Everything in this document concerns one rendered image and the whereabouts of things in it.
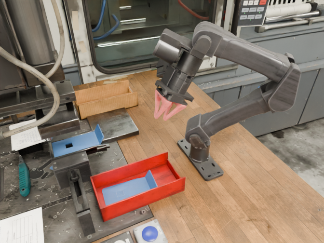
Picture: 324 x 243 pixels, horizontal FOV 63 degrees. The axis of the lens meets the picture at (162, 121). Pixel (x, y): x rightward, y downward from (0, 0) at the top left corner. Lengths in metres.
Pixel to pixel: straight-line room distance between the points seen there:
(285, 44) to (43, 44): 1.61
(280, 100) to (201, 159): 0.31
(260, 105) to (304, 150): 1.81
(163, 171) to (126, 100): 0.40
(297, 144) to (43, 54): 2.24
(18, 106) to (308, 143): 2.32
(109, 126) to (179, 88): 0.41
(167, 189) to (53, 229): 0.32
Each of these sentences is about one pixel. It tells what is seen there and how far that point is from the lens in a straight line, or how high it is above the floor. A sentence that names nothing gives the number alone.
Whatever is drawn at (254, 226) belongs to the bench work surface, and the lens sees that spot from 0.80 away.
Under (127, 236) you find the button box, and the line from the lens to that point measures 0.71.
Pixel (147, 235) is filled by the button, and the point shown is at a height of 0.94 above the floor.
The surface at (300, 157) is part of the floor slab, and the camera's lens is 2.45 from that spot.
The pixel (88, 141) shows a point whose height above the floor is 0.99.
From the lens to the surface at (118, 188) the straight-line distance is 0.83.
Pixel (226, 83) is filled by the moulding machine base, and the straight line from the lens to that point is 1.79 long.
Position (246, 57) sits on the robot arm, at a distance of 0.69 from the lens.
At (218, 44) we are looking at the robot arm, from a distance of 0.66.
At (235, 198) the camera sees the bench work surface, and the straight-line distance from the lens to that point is 0.83.
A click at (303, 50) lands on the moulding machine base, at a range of 2.16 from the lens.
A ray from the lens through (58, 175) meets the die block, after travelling 0.84.
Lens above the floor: 1.55
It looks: 38 degrees down
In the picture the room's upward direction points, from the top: straight up
